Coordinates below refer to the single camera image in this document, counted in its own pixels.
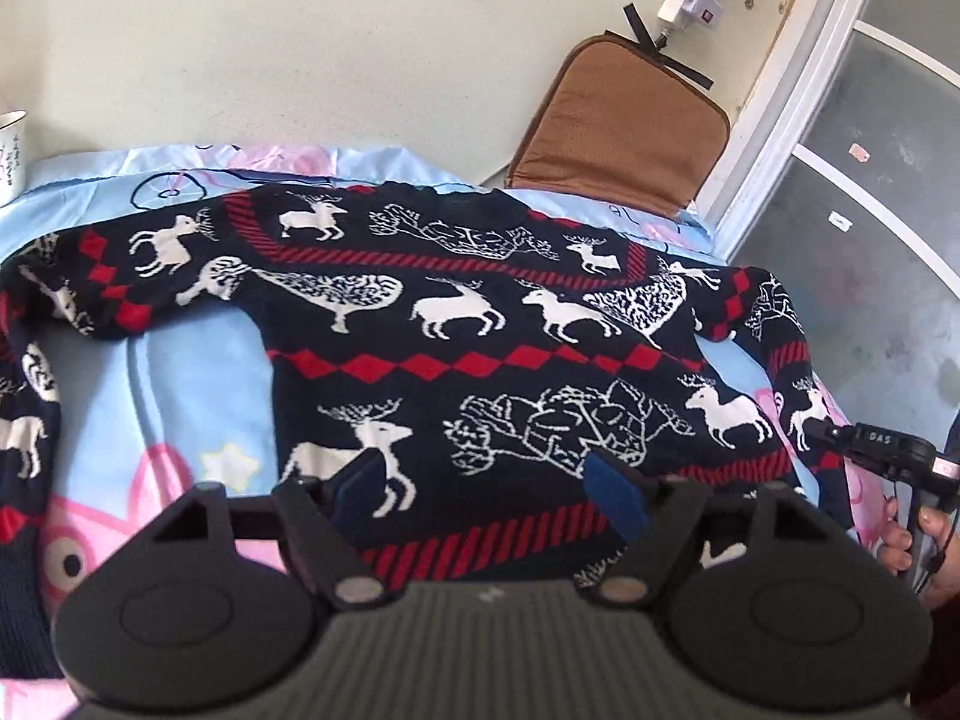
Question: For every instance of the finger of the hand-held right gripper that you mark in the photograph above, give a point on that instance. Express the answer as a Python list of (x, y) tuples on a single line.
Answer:
[(825, 436)]

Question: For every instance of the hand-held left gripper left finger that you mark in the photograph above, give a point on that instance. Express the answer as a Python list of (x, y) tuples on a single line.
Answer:
[(361, 481)]

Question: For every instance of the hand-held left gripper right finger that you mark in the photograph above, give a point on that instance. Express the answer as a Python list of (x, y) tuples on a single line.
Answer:
[(616, 496)]

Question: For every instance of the navy reindeer knit sweater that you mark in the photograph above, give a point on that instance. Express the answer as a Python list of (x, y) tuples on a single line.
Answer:
[(450, 390)]

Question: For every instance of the person's right hand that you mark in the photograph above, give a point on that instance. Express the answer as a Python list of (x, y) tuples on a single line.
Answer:
[(941, 547)]

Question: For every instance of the blue cartoon printed bed sheet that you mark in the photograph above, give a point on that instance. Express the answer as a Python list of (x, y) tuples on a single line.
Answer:
[(187, 390)]

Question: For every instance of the white framed glass door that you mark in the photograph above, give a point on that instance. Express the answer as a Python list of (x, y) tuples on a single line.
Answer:
[(862, 202)]

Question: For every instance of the brown seat cushion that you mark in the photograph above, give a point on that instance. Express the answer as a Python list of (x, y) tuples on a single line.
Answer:
[(615, 127)]

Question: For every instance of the long black tape strip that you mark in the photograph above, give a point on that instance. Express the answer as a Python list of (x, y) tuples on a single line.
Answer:
[(686, 71)]

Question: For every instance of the white plug adapter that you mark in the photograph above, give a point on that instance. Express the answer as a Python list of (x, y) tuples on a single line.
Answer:
[(694, 11)]

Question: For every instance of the short black tape strip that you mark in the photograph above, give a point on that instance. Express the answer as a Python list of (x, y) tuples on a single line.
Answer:
[(637, 25)]

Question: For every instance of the white printed enamel mug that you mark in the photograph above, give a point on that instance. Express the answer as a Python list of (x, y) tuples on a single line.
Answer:
[(10, 157)]

